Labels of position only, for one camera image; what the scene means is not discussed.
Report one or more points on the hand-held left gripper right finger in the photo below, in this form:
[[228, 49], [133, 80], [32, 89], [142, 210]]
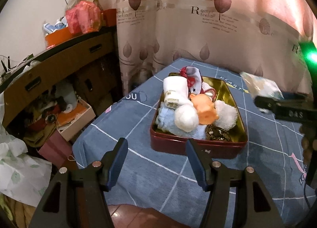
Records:
[[195, 161]]

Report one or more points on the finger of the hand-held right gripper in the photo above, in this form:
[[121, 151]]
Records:
[[294, 95], [284, 110]]

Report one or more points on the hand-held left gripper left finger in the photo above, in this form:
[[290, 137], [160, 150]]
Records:
[[118, 158]]

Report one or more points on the red tin box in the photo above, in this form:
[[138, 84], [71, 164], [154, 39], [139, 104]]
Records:
[[198, 147]]

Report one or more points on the green and white packet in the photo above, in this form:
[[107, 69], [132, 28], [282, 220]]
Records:
[[262, 85]]

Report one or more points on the light blue fluffy sock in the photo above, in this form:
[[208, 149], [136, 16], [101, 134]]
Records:
[[164, 120]]

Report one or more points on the orange rubber toy pig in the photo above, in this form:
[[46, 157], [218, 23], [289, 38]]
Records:
[[203, 109]]

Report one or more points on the white fluffy sock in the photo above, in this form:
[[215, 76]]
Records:
[[226, 115]]

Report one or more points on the white cloth with red trim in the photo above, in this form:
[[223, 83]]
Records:
[[194, 74]]

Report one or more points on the person's right hand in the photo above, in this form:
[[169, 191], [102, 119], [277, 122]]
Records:
[[307, 147]]

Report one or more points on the blue grid blanket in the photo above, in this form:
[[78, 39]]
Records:
[[148, 168]]

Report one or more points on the white shallow cardboard box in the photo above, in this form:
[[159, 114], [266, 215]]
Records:
[[76, 121]]

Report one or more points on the pink paper bag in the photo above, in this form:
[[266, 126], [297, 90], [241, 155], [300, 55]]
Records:
[[58, 149]]

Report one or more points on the white plastic bag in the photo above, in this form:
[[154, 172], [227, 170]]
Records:
[[22, 171]]

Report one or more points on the wooden cabinet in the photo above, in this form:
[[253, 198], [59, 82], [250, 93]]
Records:
[[62, 61]]

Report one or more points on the beige leaf print curtain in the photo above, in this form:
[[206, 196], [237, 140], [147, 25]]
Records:
[[198, 32]]

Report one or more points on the yellow cloth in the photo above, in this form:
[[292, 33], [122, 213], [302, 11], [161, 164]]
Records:
[[17, 214]]

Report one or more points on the orange storage box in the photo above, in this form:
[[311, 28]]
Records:
[[59, 37]]

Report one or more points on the red carton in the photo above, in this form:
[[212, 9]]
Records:
[[110, 17]]

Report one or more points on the orange-red plastic bag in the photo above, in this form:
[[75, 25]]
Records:
[[83, 18]]

